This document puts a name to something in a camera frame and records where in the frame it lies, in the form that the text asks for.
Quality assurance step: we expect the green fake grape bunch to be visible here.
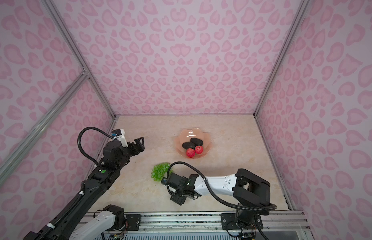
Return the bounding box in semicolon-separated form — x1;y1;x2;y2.
151;163;171;182

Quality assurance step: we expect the red fake apple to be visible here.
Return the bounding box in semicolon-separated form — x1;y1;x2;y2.
194;146;203;155
186;148;195;158

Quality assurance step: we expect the dark fake avocado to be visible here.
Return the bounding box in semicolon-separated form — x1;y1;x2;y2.
182;142;196;150
190;138;203;147

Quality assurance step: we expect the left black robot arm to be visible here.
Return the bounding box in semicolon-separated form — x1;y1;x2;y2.
24;137;145;240

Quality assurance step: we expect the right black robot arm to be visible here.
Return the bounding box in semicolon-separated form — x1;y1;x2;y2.
161;169;275;230

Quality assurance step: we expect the pink flower-shaped fruit bowl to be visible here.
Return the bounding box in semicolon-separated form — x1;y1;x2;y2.
174;128;212;159

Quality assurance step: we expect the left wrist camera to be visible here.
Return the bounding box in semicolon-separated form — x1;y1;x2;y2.
112;129;128;148

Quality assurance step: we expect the aluminium front rail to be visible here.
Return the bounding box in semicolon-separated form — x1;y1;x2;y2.
53;210;312;240

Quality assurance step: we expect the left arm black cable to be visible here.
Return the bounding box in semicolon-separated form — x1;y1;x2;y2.
77;126;115;166

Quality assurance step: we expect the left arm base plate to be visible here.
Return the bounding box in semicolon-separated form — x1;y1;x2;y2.
124;214;142;232

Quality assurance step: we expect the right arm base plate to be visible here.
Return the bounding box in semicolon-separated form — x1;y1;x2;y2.
220;212;263;230

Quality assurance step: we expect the left diagonal aluminium frame bar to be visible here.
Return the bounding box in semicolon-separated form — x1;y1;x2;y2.
0;70;89;188

